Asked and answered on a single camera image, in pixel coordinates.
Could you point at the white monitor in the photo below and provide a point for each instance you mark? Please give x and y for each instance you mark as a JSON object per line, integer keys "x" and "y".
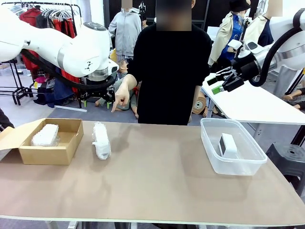
{"x": 214, "y": 33}

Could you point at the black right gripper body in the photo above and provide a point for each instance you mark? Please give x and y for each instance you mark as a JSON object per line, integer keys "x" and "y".
{"x": 246, "y": 66}

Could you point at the person's right forearm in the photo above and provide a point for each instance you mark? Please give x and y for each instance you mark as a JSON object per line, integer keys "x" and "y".
{"x": 131, "y": 81}

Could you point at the navy cloth pile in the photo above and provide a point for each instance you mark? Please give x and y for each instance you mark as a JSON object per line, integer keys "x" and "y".
{"x": 59, "y": 95}

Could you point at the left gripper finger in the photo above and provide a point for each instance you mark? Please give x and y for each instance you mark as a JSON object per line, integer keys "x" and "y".
{"x": 84, "y": 99}
{"x": 109, "y": 97}

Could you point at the grey hanging cloth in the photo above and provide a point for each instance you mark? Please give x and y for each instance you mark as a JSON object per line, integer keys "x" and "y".
{"x": 284, "y": 80}

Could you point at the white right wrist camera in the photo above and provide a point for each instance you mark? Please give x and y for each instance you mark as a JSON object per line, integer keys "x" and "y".
{"x": 234, "y": 44}

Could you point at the unwrapped white alarm clock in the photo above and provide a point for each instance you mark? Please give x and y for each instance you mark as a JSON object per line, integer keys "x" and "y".
{"x": 230, "y": 145}

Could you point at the clear plastic container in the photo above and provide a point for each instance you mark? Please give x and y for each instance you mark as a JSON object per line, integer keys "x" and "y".
{"x": 238, "y": 167}

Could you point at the long red garment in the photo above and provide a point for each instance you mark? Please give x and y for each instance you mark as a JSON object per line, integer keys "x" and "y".
{"x": 68, "y": 27}

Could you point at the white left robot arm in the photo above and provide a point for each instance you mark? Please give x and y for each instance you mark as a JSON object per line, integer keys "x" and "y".
{"x": 78, "y": 55}

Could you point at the white table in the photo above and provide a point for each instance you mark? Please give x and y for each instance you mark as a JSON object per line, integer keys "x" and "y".
{"x": 250, "y": 107}

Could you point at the black plastic stool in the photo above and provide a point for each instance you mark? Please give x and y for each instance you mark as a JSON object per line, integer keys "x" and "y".
{"x": 288, "y": 159}

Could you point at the open brown cardboard box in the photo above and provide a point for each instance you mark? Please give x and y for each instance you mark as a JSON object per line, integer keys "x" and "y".
{"x": 47, "y": 152}

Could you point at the black bucket hat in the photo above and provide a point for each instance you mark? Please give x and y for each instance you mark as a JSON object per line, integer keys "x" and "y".
{"x": 239, "y": 4}

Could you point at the person in black sweater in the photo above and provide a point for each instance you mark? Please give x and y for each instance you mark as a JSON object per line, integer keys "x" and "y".
{"x": 166, "y": 71}

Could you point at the bystander's dark sleeve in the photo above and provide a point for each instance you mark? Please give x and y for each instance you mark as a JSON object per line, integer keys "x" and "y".
{"x": 4, "y": 119}

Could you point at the black hanging garment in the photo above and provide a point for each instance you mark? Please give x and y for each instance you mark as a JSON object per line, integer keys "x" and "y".
{"x": 43, "y": 21}

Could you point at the short red garment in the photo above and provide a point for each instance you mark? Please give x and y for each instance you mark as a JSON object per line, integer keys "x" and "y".
{"x": 28, "y": 14}

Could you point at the bubble-wrapped white clock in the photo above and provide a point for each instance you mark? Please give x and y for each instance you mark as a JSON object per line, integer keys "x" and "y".
{"x": 45, "y": 134}
{"x": 102, "y": 143}

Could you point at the brown paper roll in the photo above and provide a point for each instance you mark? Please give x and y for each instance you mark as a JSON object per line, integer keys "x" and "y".
{"x": 202, "y": 106}

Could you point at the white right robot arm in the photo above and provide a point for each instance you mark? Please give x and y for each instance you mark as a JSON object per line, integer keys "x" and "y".
{"x": 281, "y": 28}

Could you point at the white floor rail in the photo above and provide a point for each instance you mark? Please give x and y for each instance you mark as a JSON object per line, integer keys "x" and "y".
{"x": 70, "y": 108}

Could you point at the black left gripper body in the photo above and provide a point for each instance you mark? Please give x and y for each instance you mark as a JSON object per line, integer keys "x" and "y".
{"x": 95, "y": 91}

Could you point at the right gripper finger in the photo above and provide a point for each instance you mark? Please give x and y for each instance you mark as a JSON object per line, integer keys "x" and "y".
{"x": 234, "y": 84}
{"x": 224, "y": 74}

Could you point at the person's right hand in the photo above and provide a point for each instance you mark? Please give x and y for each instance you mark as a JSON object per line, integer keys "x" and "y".
{"x": 122, "y": 94}

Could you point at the mannequin parts in teal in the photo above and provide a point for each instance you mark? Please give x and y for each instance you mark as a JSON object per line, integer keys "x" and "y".
{"x": 98, "y": 103}

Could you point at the person in grey hoodie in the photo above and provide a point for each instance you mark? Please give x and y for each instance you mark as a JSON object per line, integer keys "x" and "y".
{"x": 125, "y": 31}

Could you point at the mannequin in beige coat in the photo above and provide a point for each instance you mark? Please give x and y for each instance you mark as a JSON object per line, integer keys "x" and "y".
{"x": 221, "y": 35}

